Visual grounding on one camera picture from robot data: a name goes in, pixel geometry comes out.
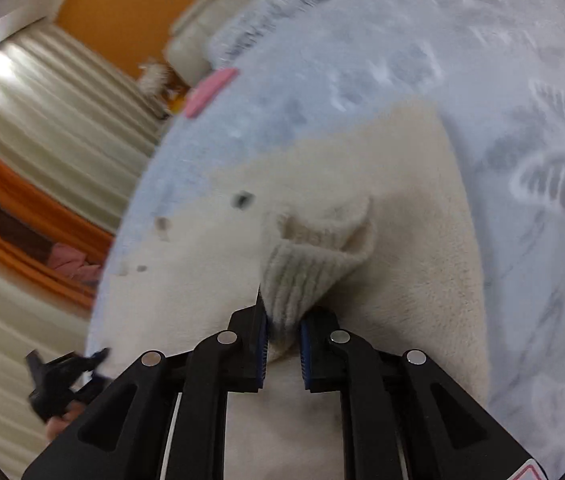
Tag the beige padded headboard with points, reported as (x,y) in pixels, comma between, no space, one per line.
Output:
(197,35)

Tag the cream pleated curtain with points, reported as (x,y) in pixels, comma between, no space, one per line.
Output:
(7,340)
(62,110)

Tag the person's left hand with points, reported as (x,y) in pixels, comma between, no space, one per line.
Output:
(61,424)

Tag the beige knitted blanket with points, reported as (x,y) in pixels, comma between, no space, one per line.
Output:
(412,210)

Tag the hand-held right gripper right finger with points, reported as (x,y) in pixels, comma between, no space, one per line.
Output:
(305,357)

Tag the white feather table lamp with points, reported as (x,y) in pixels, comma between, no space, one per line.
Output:
(153,77)

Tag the beige nightstand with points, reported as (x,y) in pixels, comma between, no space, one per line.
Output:
(177,101)

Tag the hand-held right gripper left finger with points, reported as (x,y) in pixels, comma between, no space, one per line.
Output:
(261,352)

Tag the pink cloth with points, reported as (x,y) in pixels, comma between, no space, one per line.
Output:
(75,262)

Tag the orange curtain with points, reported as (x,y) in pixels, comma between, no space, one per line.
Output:
(17,210)

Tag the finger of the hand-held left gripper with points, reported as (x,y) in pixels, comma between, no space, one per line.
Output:
(90,359)
(36,364)

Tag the pink small pillow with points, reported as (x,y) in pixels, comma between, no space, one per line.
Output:
(210,91)

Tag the grey butterfly print blanket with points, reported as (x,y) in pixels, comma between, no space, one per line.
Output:
(362,35)

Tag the grey floral pillow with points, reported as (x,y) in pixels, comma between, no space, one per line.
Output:
(252,30)

